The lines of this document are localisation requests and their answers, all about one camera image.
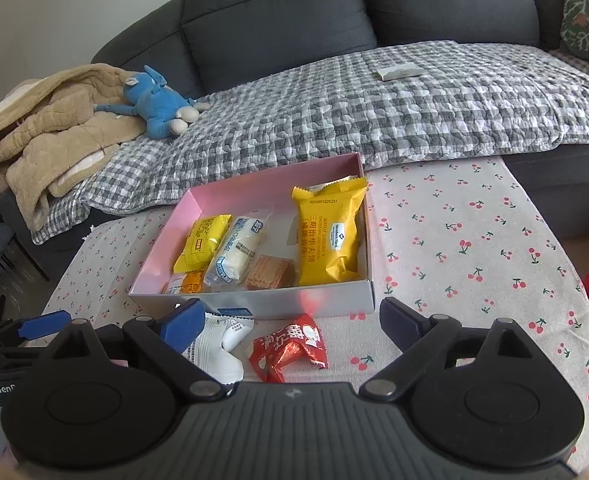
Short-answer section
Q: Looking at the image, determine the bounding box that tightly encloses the white text snack packet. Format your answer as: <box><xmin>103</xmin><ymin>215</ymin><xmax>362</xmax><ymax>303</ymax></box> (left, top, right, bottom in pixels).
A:
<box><xmin>183</xmin><ymin>313</ymin><xmax>254</xmax><ymax>385</ymax></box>

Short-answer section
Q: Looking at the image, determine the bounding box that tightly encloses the small orange snack pack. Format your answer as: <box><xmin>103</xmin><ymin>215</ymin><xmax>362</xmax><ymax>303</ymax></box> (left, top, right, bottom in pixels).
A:
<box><xmin>163</xmin><ymin>271</ymin><xmax>204</xmax><ymax>295</ymax></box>

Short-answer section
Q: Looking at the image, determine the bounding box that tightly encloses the clear blue cream sandwich pack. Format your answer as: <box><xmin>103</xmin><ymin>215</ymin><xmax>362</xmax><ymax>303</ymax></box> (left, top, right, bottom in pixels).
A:
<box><xmin>204</xmin><ymin>216</ymin><xmax>266</xmax><ymax>288</ymax></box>

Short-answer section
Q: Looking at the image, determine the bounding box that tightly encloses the red snack packet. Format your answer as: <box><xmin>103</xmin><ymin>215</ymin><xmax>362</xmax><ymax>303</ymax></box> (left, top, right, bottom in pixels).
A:
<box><xmin>249</xmin><ymin>314</ymin><xmax>328</xmax><ymax>384</ymax></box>

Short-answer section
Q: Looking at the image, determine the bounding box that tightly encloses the small yellow snack pack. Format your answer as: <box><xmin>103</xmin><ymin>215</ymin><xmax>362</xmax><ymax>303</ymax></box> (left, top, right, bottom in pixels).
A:
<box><xmin>173</xmin><ymin>214</ymin><xmax>232</xmax><ymax>273</ymax></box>

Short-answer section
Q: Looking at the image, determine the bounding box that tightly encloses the brown wafer biscuit pack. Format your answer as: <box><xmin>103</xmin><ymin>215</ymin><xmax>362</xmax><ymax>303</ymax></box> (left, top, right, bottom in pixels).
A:
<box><xmin>244</xmin><ymin>255</ymin><xmax>296</xmax><ymax>290</ymax></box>

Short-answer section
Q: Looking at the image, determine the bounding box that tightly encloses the large yellow snack pack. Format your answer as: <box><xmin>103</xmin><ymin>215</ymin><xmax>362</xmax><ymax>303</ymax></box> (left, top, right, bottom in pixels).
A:
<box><xmin>291</xmin><ymin>177</ymin><xmax>367</xmax><ymax>286</ymax></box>

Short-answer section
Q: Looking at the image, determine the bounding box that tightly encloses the cherry print tablecloth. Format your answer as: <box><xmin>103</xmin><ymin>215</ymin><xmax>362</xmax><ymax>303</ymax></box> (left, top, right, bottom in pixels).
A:
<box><xmin>46</xmin><ymin>157</ymin><xmax>589</xmax><ymax>470</ymax></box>

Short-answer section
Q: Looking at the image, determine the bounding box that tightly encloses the pink cardboard box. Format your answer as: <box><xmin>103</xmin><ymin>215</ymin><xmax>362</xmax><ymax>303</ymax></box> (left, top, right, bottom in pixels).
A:
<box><xmin>130</xmin><ymin>154</ymin><xmax>375</xmax><ymax>320</ymax></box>

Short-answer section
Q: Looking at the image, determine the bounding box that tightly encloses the beige fleece jacket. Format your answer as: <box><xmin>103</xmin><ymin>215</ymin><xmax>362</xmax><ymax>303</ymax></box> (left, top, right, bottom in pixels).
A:
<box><xmin>0</xmin><ymin>63</ymin><xmax>146</xmax><ymax>233</ymax></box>

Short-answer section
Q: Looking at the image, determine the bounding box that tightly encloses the blue plush toy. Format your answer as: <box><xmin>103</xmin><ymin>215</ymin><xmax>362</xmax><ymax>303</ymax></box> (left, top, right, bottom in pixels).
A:
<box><xmin>95</xmin><ymin>65</ymin><xmax>211</xmax><ymax>140</ymax></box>

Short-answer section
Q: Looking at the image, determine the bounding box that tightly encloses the grey checked quilt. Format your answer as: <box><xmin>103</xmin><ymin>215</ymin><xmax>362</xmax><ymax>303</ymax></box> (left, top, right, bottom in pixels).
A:
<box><xmin>32</xmin><ymin>41</ymin><xmax>589</xmax><ymax>244</ymax></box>

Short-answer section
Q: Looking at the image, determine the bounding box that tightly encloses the white packet on quilt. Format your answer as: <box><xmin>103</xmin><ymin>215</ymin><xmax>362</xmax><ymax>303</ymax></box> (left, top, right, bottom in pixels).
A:
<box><xmin>376</xmin><ymin>63</ymin><xmax>425</xmax><ymax>81</ymax></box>

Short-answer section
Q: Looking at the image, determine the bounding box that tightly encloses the dark grey sofa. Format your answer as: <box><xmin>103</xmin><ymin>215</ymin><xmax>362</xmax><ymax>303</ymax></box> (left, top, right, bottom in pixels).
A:
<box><xmin>0</xmin><ymin>0</ymin><xmax>589</xmax><ymax>261</ymax></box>

